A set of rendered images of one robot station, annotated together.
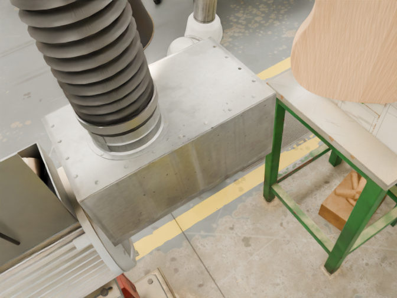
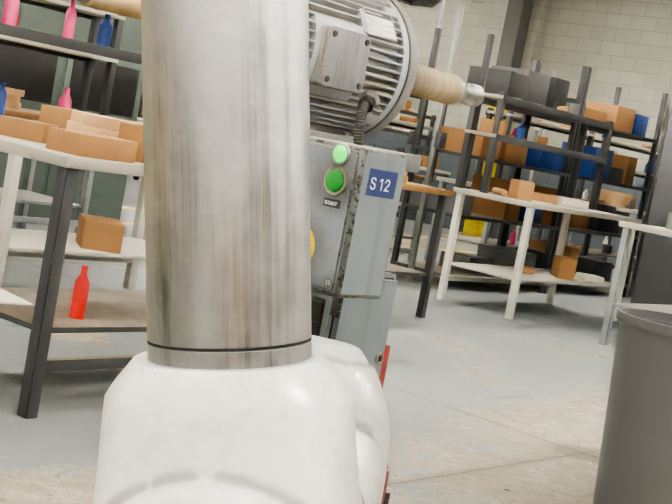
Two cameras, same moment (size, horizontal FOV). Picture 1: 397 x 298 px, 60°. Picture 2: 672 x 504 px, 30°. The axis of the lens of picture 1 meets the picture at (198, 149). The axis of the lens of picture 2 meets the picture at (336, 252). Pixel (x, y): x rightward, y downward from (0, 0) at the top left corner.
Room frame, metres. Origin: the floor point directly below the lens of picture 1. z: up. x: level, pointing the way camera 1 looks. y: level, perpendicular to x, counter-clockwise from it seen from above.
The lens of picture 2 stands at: (2.12, -0.46, 1.13)
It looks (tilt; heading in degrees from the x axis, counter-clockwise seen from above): 5 degrees down; 152
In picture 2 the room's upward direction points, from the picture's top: 11 degrees clockwise
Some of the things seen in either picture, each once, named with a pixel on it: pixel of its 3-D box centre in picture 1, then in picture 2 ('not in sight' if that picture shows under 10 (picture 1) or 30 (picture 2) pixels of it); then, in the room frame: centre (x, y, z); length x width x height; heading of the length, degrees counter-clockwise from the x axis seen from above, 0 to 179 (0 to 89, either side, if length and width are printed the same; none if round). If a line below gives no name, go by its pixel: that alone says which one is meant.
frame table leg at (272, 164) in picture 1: (272, 155); not in sight; (0.96, -0.36, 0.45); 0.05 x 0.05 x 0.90; 23
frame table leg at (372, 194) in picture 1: (350, 234); not in sight; (0.50, -0.55, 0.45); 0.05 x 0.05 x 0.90; 23
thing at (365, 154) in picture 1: (357, 149); not in sight; (0.84, -0.71, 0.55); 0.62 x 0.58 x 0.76; 113
